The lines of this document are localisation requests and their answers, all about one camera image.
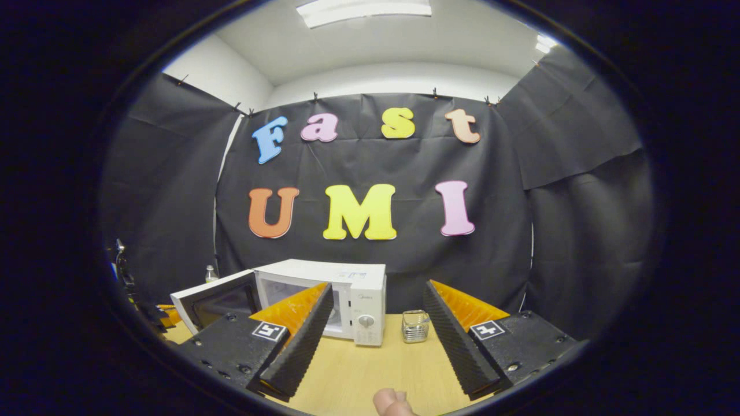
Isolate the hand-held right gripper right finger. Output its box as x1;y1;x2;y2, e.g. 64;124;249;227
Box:
423;280;588;400

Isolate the black backdrop cloth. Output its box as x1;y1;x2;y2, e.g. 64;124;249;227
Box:
98;46;654;339

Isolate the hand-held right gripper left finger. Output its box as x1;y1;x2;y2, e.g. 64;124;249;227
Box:
172;282;335;403

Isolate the glass jar with metal rack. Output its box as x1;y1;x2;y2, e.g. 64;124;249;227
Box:
402;310;431;344

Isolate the large ceiling light panel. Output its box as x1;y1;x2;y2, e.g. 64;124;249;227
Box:
295;0;433;29

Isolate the white microwave oven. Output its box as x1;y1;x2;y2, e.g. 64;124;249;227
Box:
171;259;387;347

